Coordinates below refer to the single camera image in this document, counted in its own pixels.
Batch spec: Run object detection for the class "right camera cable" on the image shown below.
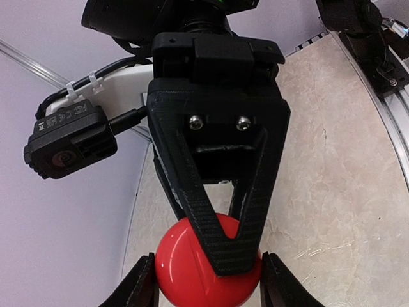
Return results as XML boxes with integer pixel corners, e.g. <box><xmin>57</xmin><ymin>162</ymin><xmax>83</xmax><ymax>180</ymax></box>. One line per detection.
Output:
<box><xmin>35</xmin><ymin>56</ymin><xmax>154</xmax><ymax>135</ymax></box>

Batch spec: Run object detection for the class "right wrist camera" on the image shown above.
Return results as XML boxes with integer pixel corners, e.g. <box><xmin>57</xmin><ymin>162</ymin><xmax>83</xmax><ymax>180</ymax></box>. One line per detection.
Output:
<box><xmin>23</xmin><ymin>100</ymin><xmax>118</xmax><ymax>179</ymax></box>

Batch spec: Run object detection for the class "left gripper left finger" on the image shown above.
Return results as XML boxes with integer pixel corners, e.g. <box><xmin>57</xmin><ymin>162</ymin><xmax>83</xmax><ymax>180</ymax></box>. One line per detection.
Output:
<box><xmin>100</xmin><ymin>253</ymin><xmax>159</xmax><ymax>307</ymax></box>

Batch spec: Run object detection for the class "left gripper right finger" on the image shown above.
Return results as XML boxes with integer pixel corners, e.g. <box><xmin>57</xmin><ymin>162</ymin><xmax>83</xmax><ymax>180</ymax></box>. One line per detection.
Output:
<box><xmin>260</xmin><ymin>252</ymin><xmax>324</xmax><ymax>307</ymax></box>

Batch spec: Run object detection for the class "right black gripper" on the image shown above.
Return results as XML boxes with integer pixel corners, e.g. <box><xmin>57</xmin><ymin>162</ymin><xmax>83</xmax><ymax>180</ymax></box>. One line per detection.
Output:
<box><xmin>151</xmin><ymin>32</ymin><xmax>285</xmax><ymax>96</ymax></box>

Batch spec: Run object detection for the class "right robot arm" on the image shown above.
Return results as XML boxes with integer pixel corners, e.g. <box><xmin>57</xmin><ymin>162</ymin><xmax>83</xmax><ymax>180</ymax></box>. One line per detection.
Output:
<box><xmin>81</xmin><ymin>1</ymin><xmax>291</xmax><ymax>276</ymax></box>

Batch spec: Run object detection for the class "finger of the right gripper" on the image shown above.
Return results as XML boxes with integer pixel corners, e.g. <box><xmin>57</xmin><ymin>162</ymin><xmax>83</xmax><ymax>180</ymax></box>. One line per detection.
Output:
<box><xmin>147</xmin><ymin>78</ymin><xmax>290</xmax><ymax>276</ymax></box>

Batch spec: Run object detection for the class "front aluminium rail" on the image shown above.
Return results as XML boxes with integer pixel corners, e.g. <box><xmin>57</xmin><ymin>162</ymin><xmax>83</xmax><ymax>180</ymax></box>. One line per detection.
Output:
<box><xmin>287</xmin><ymin>28</ymin><xmax>409</xmax><ymax>189</ymax></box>

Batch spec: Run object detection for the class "red round charging case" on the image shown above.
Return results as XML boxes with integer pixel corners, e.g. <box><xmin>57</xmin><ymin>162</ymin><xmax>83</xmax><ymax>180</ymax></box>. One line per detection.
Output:
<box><xmin>155</xmin><ymin>218</ymin><xmax>261</xmax><ymax>306</ymax></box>

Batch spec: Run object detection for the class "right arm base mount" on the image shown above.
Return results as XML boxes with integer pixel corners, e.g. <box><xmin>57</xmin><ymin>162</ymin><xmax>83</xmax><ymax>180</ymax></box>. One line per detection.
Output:
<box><xmin>316</xmin><ymin>1</ymin><xmax>408</xmax><ymax>98</ymax></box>

